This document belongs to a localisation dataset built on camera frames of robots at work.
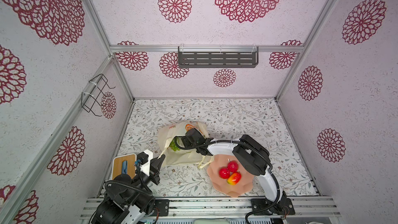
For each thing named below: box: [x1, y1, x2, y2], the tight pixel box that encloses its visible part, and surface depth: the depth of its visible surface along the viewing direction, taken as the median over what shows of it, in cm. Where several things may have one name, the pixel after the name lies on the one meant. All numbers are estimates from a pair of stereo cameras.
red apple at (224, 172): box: [218, 166, 231, 180], surface depth 82 cm
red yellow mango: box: [226, 171, 242, 186], surface depth 81 cm
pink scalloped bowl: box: [207, 154, 255, 198], surface depth 81 cm
